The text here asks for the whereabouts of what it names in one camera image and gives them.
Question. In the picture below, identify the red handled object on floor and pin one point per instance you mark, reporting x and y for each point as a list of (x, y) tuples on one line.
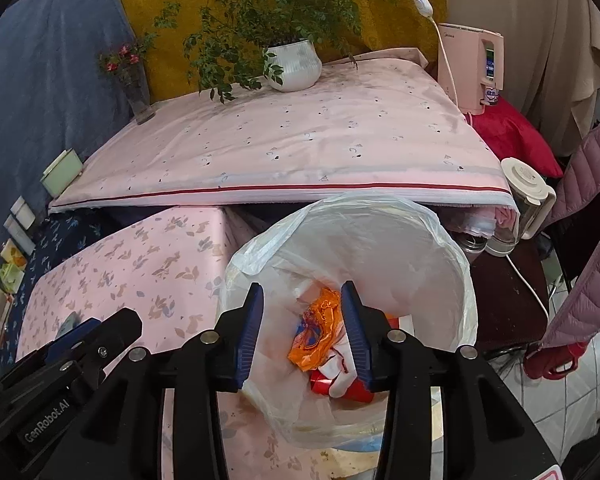
[(554, 363)]

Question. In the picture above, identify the pink rabbit print tablecloth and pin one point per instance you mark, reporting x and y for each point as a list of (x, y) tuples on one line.
[(169, 268)]

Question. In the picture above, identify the white electric kettle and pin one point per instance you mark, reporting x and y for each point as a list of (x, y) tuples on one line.
[(534, 200)]

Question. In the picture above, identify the pink water dispenser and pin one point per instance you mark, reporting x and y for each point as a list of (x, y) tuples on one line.
[(471, 66)]

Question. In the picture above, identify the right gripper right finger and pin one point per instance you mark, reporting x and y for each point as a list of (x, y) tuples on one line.
[(389, 360)]

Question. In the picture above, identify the mauve puffer jacket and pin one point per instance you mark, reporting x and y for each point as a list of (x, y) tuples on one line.
[(574, 229)]

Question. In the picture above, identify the white cylindrical jar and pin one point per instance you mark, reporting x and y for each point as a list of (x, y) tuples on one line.
[(23, 213)]

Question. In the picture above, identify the cream patterned cup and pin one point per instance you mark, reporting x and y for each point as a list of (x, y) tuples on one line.
[(10, 253)]

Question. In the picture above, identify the orange plastic bag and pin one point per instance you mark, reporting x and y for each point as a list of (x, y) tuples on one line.
[(320, 328)]

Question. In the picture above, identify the green plant in white pot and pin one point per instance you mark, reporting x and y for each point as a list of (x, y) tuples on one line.
[(232, 46)]

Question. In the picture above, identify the white bag lined trash bin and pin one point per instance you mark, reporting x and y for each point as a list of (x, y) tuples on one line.
[(400, 260)]

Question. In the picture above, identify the pink dotted bed sheet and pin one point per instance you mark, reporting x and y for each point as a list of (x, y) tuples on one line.
[(380, 123)]

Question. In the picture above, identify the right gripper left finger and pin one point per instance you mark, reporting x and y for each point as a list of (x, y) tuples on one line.
[(215, 361)]

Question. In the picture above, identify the tall white bottle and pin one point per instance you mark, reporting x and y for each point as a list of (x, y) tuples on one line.
[(19, 235)]

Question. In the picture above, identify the glass vase with red flowers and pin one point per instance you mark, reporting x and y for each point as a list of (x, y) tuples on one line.
[(126, 65)]

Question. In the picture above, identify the red white paper cup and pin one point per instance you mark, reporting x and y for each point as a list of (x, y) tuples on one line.
[(357, 392)]

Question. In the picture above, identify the mint green tissue box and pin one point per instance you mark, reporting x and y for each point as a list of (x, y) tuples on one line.
[(61, 172)]

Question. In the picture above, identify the white cloth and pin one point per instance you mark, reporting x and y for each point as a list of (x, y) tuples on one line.
[(340, 367)]

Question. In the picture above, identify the small green yellow box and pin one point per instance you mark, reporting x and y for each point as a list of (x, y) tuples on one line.
[(11, 277)]

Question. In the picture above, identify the navy floral cloth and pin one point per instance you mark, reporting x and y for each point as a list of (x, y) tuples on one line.
[(60, 237)]

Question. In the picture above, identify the red cushion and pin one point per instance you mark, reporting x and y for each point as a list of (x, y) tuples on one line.
[(509, 134)]

